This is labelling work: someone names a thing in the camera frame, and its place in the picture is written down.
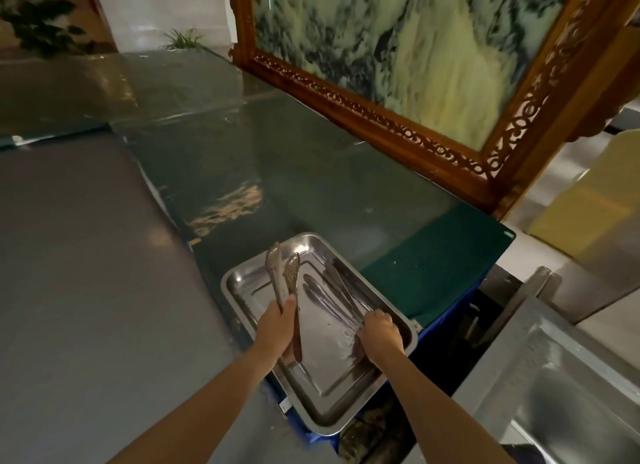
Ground person's left hand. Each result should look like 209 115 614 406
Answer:
251 295 299 363

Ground person's right hand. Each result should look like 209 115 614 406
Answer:
356 309 405 365

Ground perforated steel serving tongs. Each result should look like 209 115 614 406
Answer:
265 241 304 364

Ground smooth steel serving tongs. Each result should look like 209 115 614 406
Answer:
302 259 377 332

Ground person's right forearm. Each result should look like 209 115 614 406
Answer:
384 346 517 464

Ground person's left forearm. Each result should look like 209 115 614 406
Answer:
107 340 285 464

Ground stainless steel rectangular tray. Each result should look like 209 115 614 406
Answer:
221 232 419 437

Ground green table cover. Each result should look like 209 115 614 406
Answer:
0 49 516 329

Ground stainless steel sink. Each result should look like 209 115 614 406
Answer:
449 266 640 464

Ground yellow panel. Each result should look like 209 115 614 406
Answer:
527 129 640 260

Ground carved wooden framed marble screen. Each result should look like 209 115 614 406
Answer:
227 0 640 221

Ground small green grass plant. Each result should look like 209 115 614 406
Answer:
160 27 207 53

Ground dark leafy plant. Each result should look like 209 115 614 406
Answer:
0 0 97 58

